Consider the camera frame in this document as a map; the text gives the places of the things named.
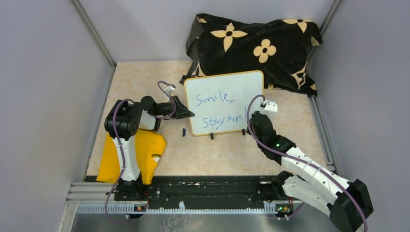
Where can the aluminium frame post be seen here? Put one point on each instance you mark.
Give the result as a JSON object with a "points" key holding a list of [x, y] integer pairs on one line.
{"points": [[329, 17], [93, 32]]}

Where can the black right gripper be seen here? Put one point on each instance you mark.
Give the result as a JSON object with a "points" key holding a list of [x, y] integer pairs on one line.
{"points": [[256, 112]]}

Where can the left aluminium frame post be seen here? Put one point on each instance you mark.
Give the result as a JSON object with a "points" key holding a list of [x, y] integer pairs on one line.
{"points": [[93, 32]]}

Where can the black floral pillow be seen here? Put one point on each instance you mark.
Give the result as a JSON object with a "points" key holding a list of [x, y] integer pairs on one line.
{"points": [[279, 49]]}

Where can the aluminium front rail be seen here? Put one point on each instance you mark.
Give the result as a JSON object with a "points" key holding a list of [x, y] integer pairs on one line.
{"points": [[95, 197]]}

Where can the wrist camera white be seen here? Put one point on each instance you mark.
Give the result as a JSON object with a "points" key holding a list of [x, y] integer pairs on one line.
{"points": [[269, 108], [170, 88]]}

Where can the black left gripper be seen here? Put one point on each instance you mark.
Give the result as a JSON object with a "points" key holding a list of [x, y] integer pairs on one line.
{"points": [[182, 111]]}

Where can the yellow cloth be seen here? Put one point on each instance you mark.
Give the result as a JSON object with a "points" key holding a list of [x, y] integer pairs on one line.
{"points": [[149, 146]]}

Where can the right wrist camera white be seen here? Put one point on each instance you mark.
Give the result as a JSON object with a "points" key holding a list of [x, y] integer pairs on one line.
{"points": [[269, 108]]}

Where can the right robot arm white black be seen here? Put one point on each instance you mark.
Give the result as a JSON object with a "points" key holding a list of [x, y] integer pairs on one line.
{"points": [[346, 203]]}

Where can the white whiteboard yellow frame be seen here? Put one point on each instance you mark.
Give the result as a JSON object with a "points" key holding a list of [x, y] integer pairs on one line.
{"points": [[220, 103]]}

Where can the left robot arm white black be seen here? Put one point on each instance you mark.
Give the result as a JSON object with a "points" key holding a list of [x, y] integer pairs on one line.
{"points": [[122, 124]]}

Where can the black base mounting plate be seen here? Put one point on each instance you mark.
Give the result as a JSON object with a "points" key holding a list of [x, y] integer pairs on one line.
{"points": [[203, 192]]}

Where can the right aluminium frame post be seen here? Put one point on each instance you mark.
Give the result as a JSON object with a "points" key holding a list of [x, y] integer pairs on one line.
{"points": [[329, 17]]}

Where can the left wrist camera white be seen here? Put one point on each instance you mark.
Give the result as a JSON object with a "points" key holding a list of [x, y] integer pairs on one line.
{"points": [[170, 88]]}

